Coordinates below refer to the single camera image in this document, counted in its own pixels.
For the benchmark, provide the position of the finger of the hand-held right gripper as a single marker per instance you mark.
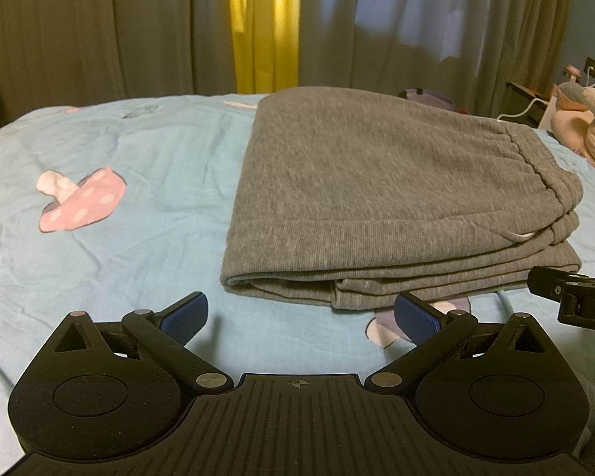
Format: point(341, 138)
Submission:
point(550, 281)

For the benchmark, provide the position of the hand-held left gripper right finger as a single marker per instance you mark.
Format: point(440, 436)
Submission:
point(416, 320)

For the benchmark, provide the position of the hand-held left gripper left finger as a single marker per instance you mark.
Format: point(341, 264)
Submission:
point(186, 315)

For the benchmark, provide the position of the grey pants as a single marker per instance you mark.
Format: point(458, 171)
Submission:
point(377, 183)

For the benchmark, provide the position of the light blue mushroom-print bed sheet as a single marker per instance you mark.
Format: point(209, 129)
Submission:
point(153, 238)

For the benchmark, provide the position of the pinkish beige plush toy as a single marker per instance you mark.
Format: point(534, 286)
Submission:
point(575, 129)

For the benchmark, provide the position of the dark nightstand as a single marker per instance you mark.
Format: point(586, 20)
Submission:
point(523, 96)

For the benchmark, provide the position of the purple box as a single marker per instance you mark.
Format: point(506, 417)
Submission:
point(426, 96)

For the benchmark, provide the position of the grey curtain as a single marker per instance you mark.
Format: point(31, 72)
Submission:
point(104, 25)
point(426, 20)

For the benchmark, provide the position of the yellow curtain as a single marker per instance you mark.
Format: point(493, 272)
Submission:
point(263, 25)

